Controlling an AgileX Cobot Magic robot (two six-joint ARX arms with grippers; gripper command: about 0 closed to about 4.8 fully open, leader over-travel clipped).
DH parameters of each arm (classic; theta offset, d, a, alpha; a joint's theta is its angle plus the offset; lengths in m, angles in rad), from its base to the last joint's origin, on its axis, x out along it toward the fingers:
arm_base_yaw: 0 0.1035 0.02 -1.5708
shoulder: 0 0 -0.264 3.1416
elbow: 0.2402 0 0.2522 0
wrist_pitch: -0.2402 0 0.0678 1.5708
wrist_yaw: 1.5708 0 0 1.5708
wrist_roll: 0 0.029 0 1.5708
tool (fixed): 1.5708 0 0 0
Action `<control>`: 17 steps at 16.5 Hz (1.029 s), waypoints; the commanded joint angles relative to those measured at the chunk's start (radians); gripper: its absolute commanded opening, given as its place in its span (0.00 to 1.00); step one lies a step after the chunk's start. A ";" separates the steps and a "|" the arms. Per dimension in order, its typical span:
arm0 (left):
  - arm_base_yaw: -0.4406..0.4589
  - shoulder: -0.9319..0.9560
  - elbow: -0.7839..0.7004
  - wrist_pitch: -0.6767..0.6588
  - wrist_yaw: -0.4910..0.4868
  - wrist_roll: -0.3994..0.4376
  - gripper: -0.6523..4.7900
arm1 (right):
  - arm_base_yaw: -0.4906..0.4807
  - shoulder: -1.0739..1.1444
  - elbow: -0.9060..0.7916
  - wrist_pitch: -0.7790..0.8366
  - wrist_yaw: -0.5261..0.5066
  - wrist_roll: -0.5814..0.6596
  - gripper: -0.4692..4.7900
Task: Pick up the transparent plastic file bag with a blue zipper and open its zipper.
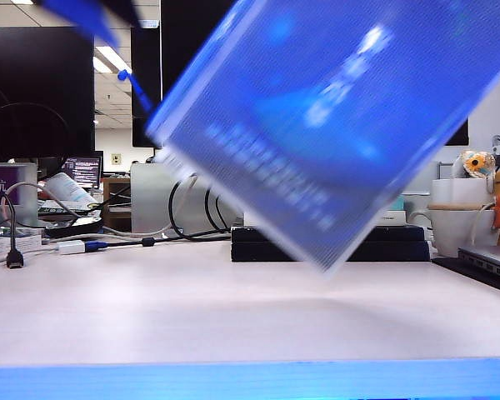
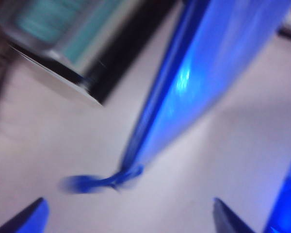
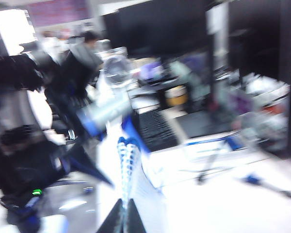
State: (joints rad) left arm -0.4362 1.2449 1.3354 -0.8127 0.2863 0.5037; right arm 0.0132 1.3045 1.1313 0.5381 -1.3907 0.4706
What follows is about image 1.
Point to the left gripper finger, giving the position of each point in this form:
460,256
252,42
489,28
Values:
87,16
129,10

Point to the transparent file bag blue zipper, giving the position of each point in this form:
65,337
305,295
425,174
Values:
316,125

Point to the black monitor with white label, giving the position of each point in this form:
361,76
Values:
146,52

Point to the AOC monitor with teal stand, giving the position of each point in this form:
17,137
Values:
175,50

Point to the small screen with code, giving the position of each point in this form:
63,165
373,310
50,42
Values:
85,171

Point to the wooden shelf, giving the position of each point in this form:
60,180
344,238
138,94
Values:
116,187

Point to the white tube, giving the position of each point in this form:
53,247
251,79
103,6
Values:
68,189

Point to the purple name sign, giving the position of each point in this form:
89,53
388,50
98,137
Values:
4,183

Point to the green printed booklet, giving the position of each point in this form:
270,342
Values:
54,210

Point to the black round dish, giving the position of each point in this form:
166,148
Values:
79,229

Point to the white adapter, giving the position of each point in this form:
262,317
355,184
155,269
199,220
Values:
71,247

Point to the white box with printed text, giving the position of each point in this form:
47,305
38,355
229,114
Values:
0,250

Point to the thin black book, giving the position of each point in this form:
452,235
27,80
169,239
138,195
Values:
246,234

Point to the teal book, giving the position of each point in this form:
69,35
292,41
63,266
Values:
400,204

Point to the white book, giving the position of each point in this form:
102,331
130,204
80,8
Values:
396,218

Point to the white square container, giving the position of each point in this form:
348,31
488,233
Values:
458,191

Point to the sunflower plush toy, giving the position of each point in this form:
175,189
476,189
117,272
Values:
477,163

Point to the blue board strip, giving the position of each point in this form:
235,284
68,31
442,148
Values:
250,383

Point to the white mug with wooden lid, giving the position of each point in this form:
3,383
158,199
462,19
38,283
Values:
454,233

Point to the silver laptop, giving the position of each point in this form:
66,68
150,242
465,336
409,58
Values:
496,258

